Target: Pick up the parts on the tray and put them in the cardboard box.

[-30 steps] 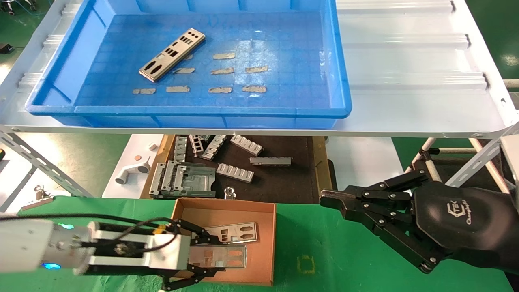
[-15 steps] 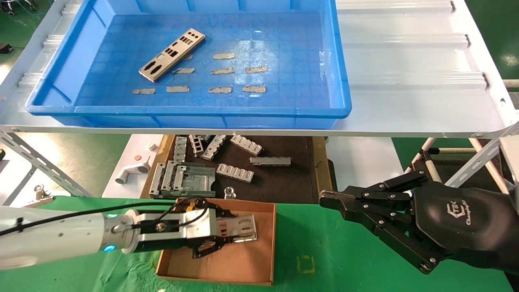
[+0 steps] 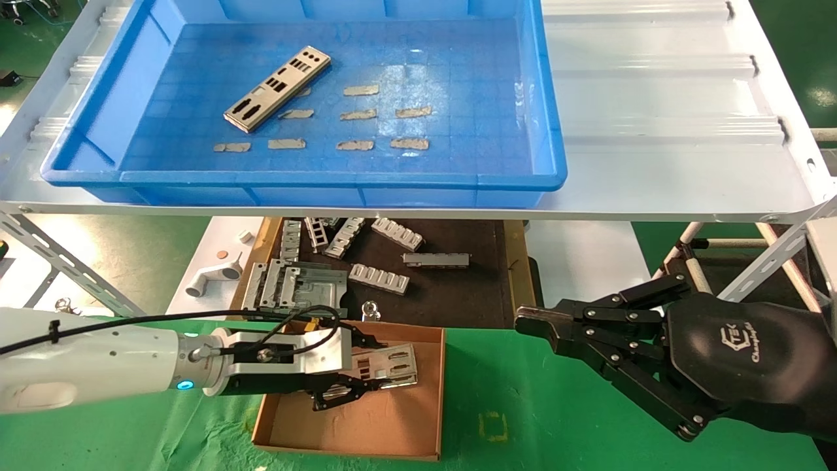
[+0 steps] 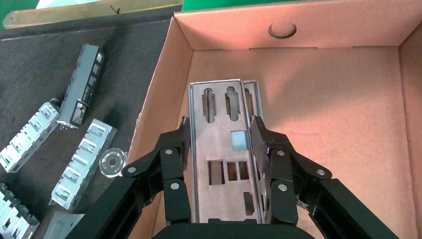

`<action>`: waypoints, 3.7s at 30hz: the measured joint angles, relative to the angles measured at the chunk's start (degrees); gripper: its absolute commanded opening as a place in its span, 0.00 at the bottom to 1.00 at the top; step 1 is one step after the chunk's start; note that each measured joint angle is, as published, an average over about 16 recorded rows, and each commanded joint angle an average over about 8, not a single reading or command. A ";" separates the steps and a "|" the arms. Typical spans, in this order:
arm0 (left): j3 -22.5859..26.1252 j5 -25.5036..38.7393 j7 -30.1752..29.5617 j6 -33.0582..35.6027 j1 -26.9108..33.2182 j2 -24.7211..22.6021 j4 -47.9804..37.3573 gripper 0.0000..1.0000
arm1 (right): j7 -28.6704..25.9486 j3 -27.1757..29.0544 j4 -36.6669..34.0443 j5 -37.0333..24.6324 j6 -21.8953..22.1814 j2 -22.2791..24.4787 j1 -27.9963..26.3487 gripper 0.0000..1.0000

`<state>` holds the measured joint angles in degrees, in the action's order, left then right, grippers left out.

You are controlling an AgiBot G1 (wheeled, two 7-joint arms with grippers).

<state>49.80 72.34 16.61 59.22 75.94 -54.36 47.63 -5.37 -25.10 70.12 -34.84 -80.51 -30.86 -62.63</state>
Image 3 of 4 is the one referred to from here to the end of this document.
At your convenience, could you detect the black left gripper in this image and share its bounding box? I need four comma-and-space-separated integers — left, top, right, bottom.
219, 322, 393, 413

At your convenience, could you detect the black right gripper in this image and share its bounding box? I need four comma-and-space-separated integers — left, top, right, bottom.
515, 275, 837, 445

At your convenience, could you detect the white pipe elbow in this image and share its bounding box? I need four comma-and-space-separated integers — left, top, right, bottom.
185, 260, 244, 298

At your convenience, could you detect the brown cardboard box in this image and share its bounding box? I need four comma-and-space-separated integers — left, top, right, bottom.
252, 319, 446, 461

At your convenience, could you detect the black mat wooden-edged tray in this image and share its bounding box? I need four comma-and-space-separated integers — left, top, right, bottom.
229, 217, 540, 331

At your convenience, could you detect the blue plastic tray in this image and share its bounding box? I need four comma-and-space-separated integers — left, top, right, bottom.
41, 0, 568, 209

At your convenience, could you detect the large grey metal mounting plate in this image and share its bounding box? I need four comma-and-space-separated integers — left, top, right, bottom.
278, 262, 349, 321

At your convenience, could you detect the green table cloth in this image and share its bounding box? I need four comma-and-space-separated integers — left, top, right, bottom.
0, 314, 831, 471

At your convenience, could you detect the grey hinged metal plate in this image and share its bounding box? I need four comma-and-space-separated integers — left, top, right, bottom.
242, 260, 286, 309

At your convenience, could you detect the long grey metal bar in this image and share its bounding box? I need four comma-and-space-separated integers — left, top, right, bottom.
402, 253, 470, 268

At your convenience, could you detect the perforated steel shelf leg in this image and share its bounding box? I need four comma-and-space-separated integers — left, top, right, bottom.
716, 196, 837, 303
0, 211, 146, 319

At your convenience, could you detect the white metal shelf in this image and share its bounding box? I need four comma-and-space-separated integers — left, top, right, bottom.
0, 0, 837, 223

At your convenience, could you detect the thick silver I/O shield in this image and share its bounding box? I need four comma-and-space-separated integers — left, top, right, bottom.
224, 46, 332, 134

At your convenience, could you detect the office chair wheel base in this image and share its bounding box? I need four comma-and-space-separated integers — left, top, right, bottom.
0, 0, 61, 26

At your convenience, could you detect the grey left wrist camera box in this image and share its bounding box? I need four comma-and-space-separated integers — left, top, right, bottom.
209, 327, 354, 380

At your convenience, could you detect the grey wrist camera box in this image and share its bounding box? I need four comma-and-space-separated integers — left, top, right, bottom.
209, 327, 354, 380
806, 219, 837, 303

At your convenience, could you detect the grey ribbed metal bracket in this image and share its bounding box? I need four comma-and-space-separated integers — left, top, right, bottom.
349, 263, 411, 295
371, 218, 424, 252

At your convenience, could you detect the grey slotted metal bracket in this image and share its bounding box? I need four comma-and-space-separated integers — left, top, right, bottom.
324, 218, 366, 259
280, 220, 303, 262
304, 218, 330, 254

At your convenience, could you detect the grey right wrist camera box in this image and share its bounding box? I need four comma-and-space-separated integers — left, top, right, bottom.
806, 219, 837, 303

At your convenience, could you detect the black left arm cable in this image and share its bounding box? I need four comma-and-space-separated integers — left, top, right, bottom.
0, 304, 342, 359

